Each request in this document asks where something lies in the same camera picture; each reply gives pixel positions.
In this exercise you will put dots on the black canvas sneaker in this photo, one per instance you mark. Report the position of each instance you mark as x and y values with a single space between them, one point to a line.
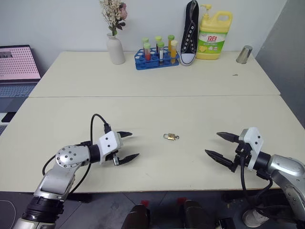
189 35

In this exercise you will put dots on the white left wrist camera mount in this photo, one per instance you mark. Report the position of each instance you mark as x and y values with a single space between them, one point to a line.
108 143

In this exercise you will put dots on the white ceramic vase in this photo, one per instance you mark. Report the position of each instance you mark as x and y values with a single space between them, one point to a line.
115 51

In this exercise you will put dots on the yellow detergent bottle with pump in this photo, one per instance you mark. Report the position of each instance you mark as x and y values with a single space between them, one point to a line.
212 43

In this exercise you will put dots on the green-capped tube, orange liquid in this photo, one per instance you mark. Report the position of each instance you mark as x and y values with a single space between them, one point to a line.
170 43

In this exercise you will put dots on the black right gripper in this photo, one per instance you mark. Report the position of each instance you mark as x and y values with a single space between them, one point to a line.
243 155

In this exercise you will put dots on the black phone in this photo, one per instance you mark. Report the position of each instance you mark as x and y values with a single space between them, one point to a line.
8 117

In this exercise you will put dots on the dark rounded shape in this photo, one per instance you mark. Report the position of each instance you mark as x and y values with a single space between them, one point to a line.
196 215
138 218

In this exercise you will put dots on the yellow-capped tube, orange liquid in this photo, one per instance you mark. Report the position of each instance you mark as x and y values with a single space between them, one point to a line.
174 52

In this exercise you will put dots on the steel cup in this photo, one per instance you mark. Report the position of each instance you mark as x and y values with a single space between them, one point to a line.
244 55

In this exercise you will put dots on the red floor marker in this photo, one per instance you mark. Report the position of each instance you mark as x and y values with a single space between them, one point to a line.
144 202

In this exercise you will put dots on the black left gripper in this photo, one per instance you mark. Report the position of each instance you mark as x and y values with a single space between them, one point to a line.
119 140

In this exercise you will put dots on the open laptop, pink screen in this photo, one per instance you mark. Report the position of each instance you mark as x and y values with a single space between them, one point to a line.
16 64

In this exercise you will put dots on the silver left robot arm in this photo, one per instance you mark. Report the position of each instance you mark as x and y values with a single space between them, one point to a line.
66 156

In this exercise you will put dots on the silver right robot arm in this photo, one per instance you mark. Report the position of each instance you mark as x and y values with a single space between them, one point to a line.
286 167

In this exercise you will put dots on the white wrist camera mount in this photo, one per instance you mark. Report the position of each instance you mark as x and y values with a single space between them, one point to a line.
108 143
255 140

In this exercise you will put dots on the green-capped tube, white label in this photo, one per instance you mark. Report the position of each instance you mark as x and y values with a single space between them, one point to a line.
161 53

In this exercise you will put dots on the dried flower bouquet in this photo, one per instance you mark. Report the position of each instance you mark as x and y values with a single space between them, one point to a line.
112 14

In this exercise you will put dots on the small brass padlock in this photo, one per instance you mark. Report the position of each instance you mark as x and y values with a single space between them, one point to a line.
170 136

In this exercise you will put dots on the green-capped tube, dark liquid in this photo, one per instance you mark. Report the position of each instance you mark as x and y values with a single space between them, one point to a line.
158 43

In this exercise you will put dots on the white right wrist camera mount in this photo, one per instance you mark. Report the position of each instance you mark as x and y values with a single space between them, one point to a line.
255 140

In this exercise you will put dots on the blue test tube rack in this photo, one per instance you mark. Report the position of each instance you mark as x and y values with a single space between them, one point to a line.
143 64

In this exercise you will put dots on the green-capped tube, red liquid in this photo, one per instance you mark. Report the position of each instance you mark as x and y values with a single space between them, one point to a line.
147 51

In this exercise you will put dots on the white shoe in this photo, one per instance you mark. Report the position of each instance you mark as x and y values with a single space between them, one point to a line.
253 218

